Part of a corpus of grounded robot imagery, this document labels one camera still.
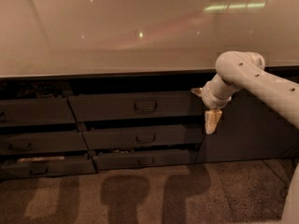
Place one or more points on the grey drawer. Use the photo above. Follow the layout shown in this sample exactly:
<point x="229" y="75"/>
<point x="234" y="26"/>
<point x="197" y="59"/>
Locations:
<point x="147" y="136"/>
<point x="29" y="112"/>
<point x="35" y="143"/>
<point x="143" y="105"/>
<point x="46" y="168"/>
<point x="142" y="159"/>

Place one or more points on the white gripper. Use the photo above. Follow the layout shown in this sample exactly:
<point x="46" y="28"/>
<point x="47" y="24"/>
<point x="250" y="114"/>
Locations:
<point x="209" y="100"/>

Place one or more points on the grey cabinet door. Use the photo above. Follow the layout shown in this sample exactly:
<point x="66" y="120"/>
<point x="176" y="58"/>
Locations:
<point x="249" y="130"/>

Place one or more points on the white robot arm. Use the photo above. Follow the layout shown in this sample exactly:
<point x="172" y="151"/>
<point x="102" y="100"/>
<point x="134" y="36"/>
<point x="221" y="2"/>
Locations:
<point x="246" y="71"/>

